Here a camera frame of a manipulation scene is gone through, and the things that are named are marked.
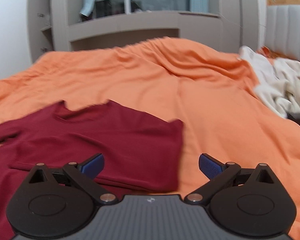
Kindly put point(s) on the dark red t-shirt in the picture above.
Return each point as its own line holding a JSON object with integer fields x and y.
{"x": 141, "y": 151}

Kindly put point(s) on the grey padded headboard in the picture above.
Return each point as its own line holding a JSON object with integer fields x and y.
{"x": 282, "y": 36}

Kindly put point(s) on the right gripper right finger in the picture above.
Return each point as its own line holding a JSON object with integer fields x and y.
{"x": 247, "y": 202}

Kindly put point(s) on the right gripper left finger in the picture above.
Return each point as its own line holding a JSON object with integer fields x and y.
{"x": 57, "y": 202}

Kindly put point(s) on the grey built-in wardrobe unit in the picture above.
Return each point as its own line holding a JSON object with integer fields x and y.
{"x": 57, "y": 25}

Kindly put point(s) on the orange bed cover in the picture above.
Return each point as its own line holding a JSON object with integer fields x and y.
{"x": 210, "y": 91}

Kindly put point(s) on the beige crumpled clothes pile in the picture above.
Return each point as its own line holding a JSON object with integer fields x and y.
{"x": 279, "y": 83}

